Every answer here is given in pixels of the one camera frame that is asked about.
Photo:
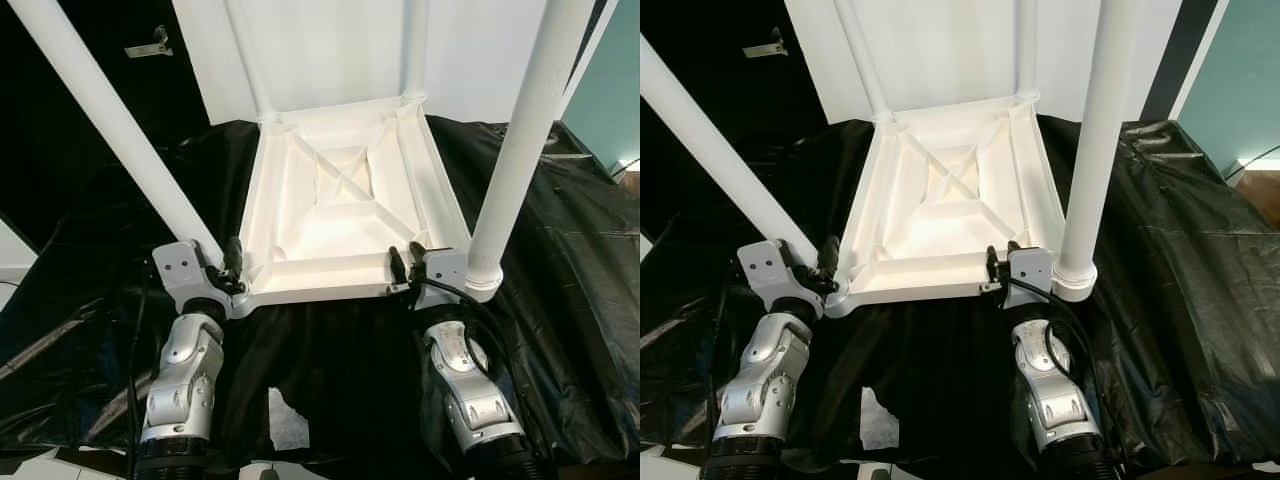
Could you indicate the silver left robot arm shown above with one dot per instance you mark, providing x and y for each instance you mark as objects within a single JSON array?
[
  {"x": 760, "y": 385},
  {"x": 185, "y": 380}
]

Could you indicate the black plastic table cover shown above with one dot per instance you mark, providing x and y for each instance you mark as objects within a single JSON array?
[
  {"x": 1190, "y": 270},
  {"x": 580, "y": 260}
]

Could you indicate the brown wooden furniture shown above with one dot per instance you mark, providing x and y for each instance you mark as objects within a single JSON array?
[{"x": 1265, "y": 195}]

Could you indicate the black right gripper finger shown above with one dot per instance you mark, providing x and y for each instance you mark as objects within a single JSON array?
[
  {"x": 1013, "y": 248},
  {"x": 396, "y": 262},
  {"x": 417, "y": 250},
  {"x": 992, "y": 262}
]

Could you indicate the teal glass panel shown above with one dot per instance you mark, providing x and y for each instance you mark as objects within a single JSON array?
[
  {"x": 1240, "y": 80},
  {"x": 620, "y": 80}
]

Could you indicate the white tapered table leg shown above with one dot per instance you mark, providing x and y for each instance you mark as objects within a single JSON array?
[
  {"x": 110, "y": 120},
  {"x": 1100, "y": 130},
  {"x": 1027, "y": 45},
  {"x": 525, "y": 130},
  {"x": 250, "y": 60},
  {"x": 720, "y": 150},
  {"x": 417, "y": 45},
  {"x": 862, "y": 60}
]

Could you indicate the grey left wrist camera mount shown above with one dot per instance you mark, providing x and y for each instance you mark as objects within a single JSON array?
[
  {"x": 185, "y": 270},
  {"x": 770, "y": 270}
]

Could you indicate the black door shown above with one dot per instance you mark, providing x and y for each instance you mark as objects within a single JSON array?
[
  {"x": 760, "y": 90},
  {"x": 170, "y": 90}
]

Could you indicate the black wall pillar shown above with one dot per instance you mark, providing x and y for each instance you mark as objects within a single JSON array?
[
  {"x": 1180, "y": 70},
  {"x": 580, "y": 90}
]

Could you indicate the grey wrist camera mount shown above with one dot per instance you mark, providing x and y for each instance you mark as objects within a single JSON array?
[
  {"x": 1033, "y": 272},
  {"x": 770, "y": 270},
  {"x": 448, "y": 275},
  {"x": 185, "y": 270}
]

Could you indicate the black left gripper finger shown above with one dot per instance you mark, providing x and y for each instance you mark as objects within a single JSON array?
[
  {"x": 235, "y": 255},
  {"x": 829, "y": 255}
]

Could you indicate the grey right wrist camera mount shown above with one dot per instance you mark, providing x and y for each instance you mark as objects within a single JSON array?
[
  {"x": 1033, "y": 272},
  {"x": 448, "y": 275}
]

